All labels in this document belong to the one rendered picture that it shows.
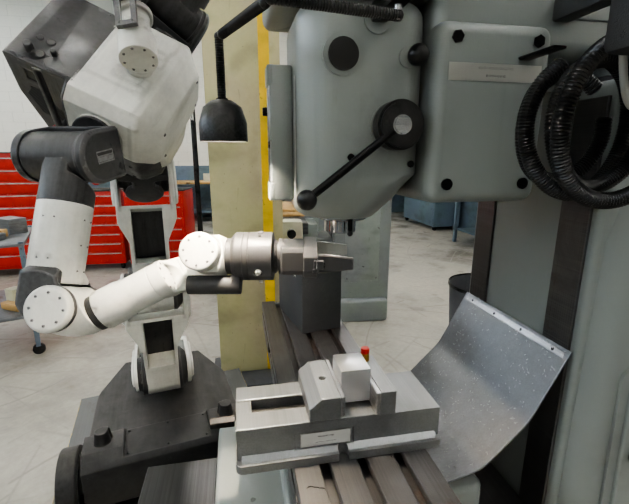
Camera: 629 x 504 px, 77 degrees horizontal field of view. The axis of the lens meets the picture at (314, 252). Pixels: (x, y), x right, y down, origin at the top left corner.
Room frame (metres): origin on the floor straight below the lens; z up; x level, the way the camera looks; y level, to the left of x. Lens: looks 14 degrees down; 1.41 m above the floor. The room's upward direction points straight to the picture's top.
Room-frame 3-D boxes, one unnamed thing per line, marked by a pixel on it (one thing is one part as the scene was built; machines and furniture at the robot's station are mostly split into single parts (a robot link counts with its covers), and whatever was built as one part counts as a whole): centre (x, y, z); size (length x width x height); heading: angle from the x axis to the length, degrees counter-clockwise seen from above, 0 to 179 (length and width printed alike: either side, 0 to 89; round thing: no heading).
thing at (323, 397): (0.62, -0.01, 1.02); 0.12 x 0.06 x 0.04; 11
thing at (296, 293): (1.15, 0.02, 1.03); 0.22 x 0.12 x 0.20; 22
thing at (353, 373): (0.63, -0.07, 1.03); 0.06 x 0.05 x 0.06; 11
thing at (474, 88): (0.74, -0.24, 1.47); 0.24 x 0.19 x 0.26; 11
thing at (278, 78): (0.68, 0.06, 1.45); 0.04 x 0.04 x 0.21; 11
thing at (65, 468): (0.95, 0.69, 0.50); 0.20 x 0.05 x 0.20; 22
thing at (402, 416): (0.63, -0.04, 0.98); 0.35 x 0.15 x 0.11; 101
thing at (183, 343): (1.30, 0.55, 0.68); 0.21 x 0.20 x 0.13; 22
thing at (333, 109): (0.70, -0.06, 1.47); 0.21 x 0.19 x 0.32; 11
